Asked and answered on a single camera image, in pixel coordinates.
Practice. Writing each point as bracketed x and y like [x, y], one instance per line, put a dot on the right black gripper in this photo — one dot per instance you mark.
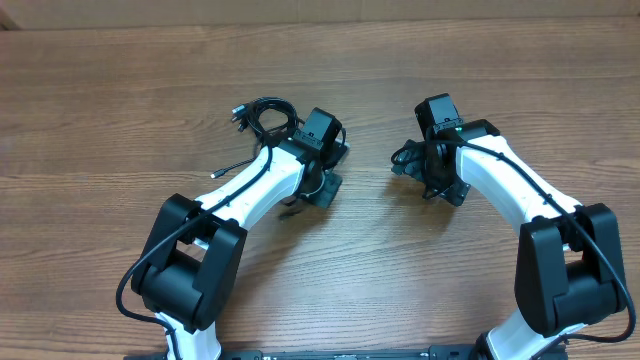
[411, 163]

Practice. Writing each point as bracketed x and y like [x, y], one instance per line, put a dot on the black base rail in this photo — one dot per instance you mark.
[345, 355]

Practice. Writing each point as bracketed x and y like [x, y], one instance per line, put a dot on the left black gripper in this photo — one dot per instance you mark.
[325, 194]

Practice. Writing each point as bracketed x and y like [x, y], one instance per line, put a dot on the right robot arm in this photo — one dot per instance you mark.
[569, 281]

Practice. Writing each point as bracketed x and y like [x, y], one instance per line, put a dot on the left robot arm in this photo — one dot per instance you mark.
[188, 266]

